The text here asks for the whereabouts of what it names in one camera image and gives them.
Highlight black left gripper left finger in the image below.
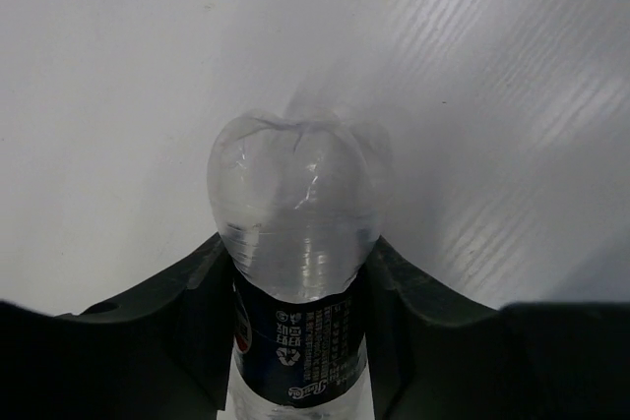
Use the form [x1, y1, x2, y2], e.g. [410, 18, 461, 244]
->
[1, 236, 234, 419]

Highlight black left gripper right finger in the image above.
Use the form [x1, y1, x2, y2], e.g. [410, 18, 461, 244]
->
[361, 239, 629, 419]

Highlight clear bottle black label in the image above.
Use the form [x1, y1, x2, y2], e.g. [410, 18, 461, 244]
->
[208, 111, 391, 419]

